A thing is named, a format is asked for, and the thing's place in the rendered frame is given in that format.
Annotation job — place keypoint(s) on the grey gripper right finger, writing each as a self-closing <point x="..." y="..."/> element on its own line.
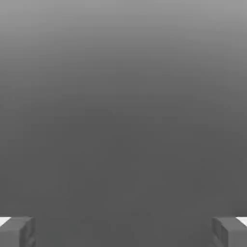
<point x="233" y="233"/>

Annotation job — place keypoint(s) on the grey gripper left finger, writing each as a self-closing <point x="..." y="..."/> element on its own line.
<point x="13" y="233"/>

